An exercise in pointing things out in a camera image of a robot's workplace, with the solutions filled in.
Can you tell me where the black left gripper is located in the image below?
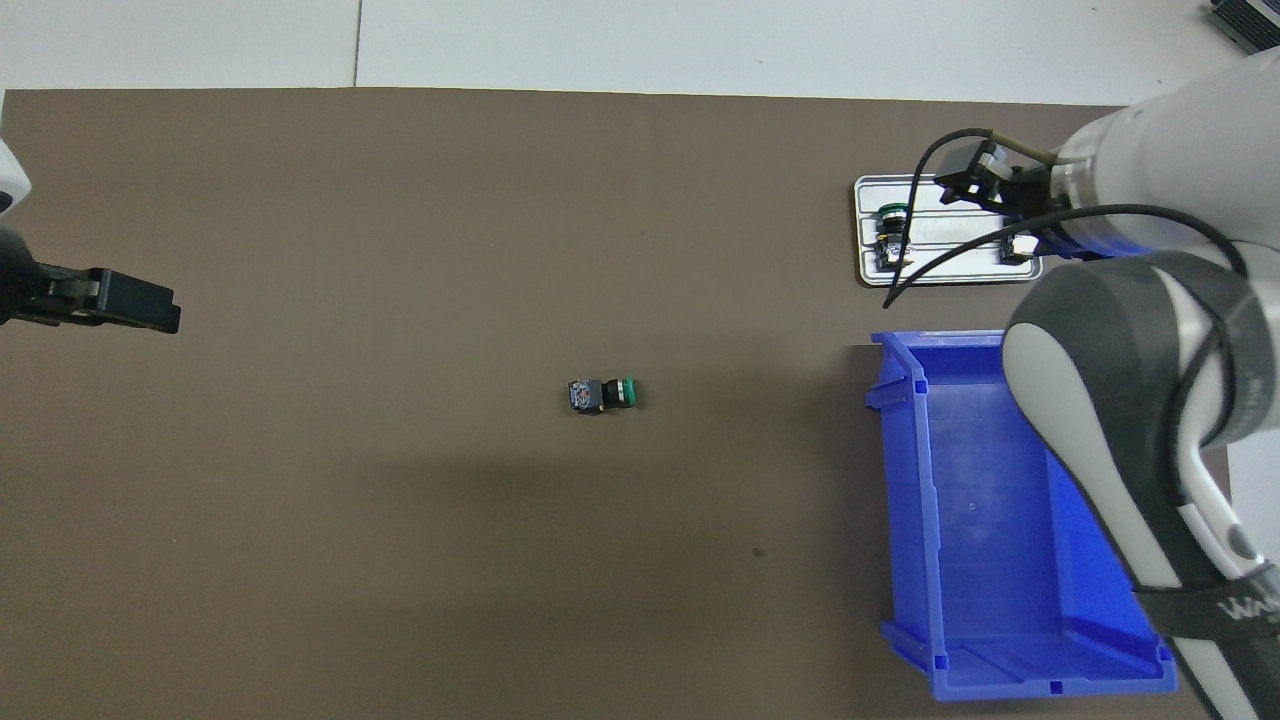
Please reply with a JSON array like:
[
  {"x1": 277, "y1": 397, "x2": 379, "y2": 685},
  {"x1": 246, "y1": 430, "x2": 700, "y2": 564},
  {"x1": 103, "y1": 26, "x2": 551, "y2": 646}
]
[{"x1": 0, "y1": 228, "x2": 183, "y2": 335}]

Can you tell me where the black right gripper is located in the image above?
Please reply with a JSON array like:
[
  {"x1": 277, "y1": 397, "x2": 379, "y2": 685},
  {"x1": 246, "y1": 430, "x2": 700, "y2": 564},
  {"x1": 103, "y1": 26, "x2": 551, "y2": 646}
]
[{"x1": 933, "y1": 143, "x2": 1066, "y2": 236}]

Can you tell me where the grey metal tray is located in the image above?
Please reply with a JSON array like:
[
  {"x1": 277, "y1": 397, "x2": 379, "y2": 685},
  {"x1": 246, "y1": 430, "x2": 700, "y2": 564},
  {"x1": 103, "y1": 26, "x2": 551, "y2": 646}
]
[{"x1": 853, "y1": 175, "x2": 1044, "y2": 288}]

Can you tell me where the grey finned device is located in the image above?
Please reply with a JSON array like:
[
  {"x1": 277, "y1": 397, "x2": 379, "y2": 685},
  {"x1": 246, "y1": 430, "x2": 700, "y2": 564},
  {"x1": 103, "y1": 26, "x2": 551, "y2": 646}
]
[{"x1": 1205, "y1": 0, "x2": 1280, "y2": 56}]

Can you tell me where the blue plastic storage bin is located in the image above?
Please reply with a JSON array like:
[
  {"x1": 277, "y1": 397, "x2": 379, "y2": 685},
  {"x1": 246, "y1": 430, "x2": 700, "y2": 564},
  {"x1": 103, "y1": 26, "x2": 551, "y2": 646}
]
[{"x1": 865, "y1": 330, "x2": 1179, "y2": 701}]

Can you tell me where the brown table mat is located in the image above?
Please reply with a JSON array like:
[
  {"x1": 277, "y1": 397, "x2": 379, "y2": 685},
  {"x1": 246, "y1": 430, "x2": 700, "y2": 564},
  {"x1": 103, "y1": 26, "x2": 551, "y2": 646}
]
[{"x1": 0, "y1": 88, "x2": 1136, "y2": 720}]

